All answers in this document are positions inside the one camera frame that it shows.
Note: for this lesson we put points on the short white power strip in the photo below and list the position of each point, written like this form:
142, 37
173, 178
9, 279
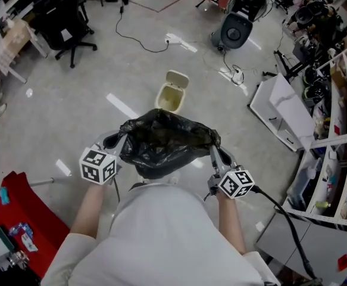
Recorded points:
174, 39

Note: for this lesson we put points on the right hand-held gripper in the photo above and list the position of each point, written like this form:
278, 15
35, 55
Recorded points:
235, 185

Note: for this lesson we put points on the metal pole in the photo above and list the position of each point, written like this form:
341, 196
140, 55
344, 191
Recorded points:
42, 182

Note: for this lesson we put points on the person's white clothing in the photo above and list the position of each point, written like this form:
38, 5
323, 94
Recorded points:
161, 240

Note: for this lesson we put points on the black office chair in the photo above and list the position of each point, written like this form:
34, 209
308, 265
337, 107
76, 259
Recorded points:
63, 22

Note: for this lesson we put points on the beige bin with lid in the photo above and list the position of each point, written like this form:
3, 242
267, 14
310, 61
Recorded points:
176, 79

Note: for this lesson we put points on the grey cabinet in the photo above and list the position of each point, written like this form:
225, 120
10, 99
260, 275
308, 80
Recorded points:
310, 240

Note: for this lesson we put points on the person's white left shoe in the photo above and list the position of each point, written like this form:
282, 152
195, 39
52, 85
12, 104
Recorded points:
144, 180

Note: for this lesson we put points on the blue and white packet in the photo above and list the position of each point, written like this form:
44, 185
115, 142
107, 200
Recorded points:
26, 238

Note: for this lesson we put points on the long white power strip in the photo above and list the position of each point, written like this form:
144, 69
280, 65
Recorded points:
238, 83

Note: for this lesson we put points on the white low cabinet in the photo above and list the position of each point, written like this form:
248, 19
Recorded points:
280, 103

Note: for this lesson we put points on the person's white shoe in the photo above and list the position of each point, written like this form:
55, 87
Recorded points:
174, 180
144, 180

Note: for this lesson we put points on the black tripod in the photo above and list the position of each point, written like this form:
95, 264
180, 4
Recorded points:
283, 61

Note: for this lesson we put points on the person's left forearm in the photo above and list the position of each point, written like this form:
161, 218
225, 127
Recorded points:
87, 213

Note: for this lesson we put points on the teal small item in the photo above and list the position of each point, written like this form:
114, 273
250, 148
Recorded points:
4, 195

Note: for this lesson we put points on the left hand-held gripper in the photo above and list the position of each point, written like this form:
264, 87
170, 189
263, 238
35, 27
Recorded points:
97, 167

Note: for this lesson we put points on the cardboard box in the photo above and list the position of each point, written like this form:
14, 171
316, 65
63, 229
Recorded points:
17, 34

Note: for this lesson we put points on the white desk shelving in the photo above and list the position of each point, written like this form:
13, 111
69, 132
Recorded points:
9, 4

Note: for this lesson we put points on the black garbage bag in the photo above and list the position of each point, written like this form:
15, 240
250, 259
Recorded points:
167, 144

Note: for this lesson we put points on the small white device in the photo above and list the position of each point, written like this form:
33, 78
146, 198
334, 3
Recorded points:
236, 76

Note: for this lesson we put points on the red diamond sticker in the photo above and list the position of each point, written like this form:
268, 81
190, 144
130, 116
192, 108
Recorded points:
345, 262

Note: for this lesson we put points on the person's white right shoe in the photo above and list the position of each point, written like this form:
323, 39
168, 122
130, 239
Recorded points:
174, 180

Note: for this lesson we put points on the white shelving unit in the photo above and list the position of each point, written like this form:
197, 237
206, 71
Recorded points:
331, 174

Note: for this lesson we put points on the person's right forearm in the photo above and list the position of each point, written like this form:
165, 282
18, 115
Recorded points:
231, 225

